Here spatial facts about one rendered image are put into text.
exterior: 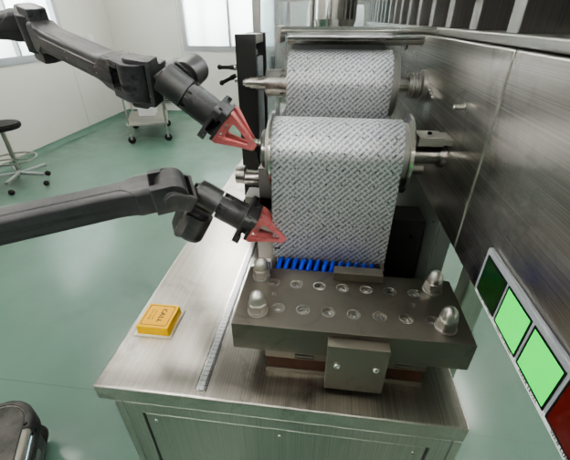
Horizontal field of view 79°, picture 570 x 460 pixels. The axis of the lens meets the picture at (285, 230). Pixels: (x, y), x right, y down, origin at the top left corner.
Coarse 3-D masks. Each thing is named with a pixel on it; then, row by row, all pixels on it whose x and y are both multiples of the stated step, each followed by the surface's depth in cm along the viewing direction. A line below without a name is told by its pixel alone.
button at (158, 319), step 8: (152, 304) 77; (160, 304) 77; (144, 312) 75; (152, 312) 75; (160, 312) 75; (168, 312) 75; (176, 312) 76; (144, 320) 73; (152, 320) 73; (160, 320) 73; (168, 320) 73; (176, 320) 76; (144, 328) 72; (152, 328) 72; (160, 328) 72; (168, 328) 72
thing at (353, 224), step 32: (288, 192) 66; (320, 192) 65; (352, 192) 65; (384, 192) 64; (288, 224) 70; (320, 224) 69; (352, 224) 68; (384, 224) 67; (288, 256) 74; (320, 256) 73; (352, 256) 72; (384, 256) 71
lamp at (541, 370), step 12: (528, 348) 35; (540, 348) 33; (528, 360) 35; (540, 360) 33; (552, 360) 31; (528, 372) 35; (540, 372) 33; (552, 372) 31; (540, 384) 33; (552, 384) 31; (540, 396) 33
